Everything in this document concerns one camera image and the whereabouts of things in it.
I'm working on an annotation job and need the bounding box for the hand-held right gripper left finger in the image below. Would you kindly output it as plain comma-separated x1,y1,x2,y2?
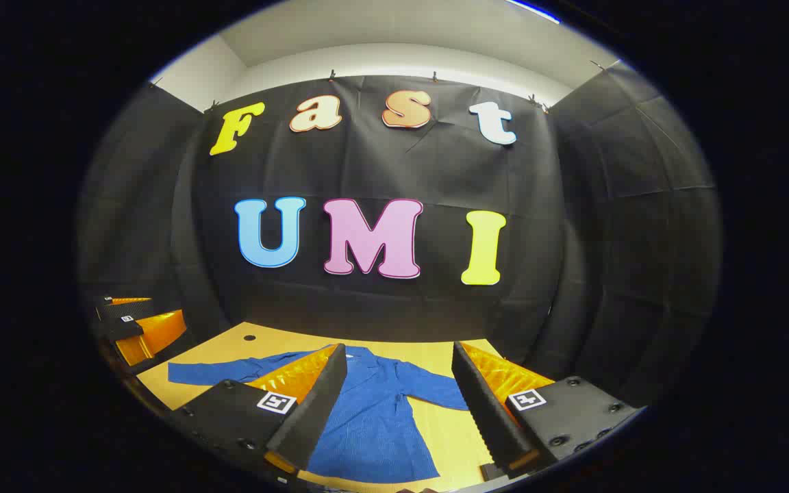
174,344,349,477

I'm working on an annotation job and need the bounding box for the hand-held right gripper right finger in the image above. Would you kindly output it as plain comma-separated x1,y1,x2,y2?
451,341,642,481

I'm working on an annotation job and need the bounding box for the blue button-up shirt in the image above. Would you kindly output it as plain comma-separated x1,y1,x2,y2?
167,346,471,483

